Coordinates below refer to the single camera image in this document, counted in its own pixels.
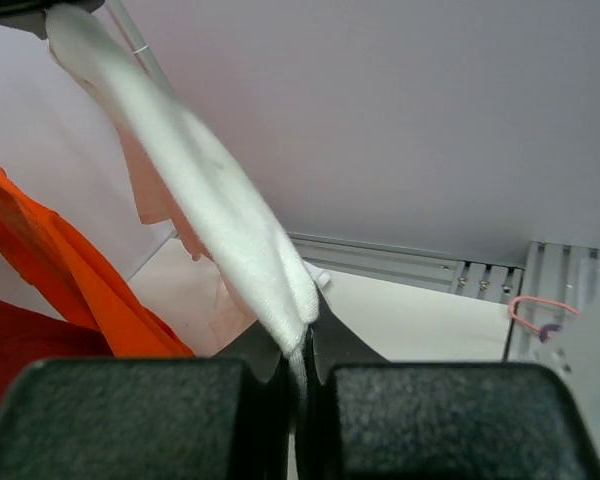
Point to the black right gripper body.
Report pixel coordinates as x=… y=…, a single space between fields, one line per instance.
x=30 y=15

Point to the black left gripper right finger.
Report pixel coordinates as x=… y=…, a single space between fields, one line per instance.
x=366 y=417

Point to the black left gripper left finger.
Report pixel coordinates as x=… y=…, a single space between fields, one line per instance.
x=223 y=417

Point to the white t-shirt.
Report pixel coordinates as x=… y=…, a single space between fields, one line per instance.
x=208 y=192

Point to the pink hanger on floor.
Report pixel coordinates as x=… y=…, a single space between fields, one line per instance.
x=539 y=316

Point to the dark red t-shirt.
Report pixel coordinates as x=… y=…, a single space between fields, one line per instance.
x=27 y=336

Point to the orange t-shirt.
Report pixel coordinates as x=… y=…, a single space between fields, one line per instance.
x=77 y=280

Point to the silver clothes rack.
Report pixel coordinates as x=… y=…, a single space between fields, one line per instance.
x=153 y=203

